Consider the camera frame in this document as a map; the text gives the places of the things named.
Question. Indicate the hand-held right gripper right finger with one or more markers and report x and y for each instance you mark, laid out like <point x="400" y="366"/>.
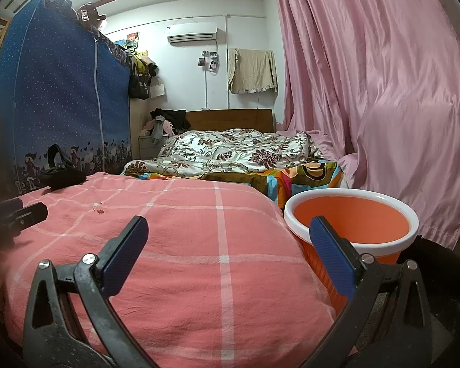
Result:
<point x="331" y="258"/>

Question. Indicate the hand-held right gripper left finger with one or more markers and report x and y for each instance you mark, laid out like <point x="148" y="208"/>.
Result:
<point x="124" y="251"/>

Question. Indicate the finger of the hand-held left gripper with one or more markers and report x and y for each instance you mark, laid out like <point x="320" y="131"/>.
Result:
<point x="27" y="216"/>

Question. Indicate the orange bucket with white rim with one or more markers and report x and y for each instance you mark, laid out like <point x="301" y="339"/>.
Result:
<point x="349" y="222"/>

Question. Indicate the black bag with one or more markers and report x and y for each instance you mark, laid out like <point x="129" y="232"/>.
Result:
<point x="61" y="178"/>

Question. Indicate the pink plaid blanket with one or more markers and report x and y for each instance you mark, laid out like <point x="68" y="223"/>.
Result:
<point x="199" y="260"/>

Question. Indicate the colourful cartoon blanket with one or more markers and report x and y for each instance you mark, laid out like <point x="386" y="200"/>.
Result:
<point x="310" y="172"/>

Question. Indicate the pale nightstand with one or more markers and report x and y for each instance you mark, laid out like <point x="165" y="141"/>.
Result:
<point x="147" y="145"/>

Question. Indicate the blue dotted fabric wardrobe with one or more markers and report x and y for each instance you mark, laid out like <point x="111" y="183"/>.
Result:
<point x="61" y="96"/>

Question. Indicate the floral quilt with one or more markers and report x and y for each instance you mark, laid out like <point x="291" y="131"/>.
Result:
<point x="222" y="149"/>

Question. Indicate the pile of clothes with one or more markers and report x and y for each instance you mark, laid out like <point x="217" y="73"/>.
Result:
<point x="176" y="119"/>

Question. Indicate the white paper sheet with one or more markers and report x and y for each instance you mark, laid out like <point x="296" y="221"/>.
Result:
<point x="157" y="89"/>

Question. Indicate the dark hanging bag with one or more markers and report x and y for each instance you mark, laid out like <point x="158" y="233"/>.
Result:
<point x="139" y="84"/>

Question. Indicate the wooden headboard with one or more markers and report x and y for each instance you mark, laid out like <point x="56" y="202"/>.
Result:
<point x="230" y="119"/>

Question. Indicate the pink curtain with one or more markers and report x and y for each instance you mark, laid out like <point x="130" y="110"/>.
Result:
<point x="368" y="84"/>

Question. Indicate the hanging clothes bundle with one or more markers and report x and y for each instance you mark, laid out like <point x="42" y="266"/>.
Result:
<point x="143" y="59"/>

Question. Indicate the beige hanging towel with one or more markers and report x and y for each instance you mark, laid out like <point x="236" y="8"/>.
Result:
<point x="253" y="71"/>

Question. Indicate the ceiling air vent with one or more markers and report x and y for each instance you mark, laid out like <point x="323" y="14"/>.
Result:
<point x="14" y="0"/>

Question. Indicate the white air conditioner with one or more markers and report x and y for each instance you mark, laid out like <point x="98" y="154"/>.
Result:
<point x="191" y="32"/>

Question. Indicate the small wall pictures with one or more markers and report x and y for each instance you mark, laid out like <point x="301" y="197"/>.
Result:
<point x="211" y="63"/>

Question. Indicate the wall poster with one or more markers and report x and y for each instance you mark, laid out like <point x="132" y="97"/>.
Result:
<point x="133" y="38"/>

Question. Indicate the white wall pipe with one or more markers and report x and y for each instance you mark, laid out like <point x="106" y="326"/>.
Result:
<point x="227" y="30"/>

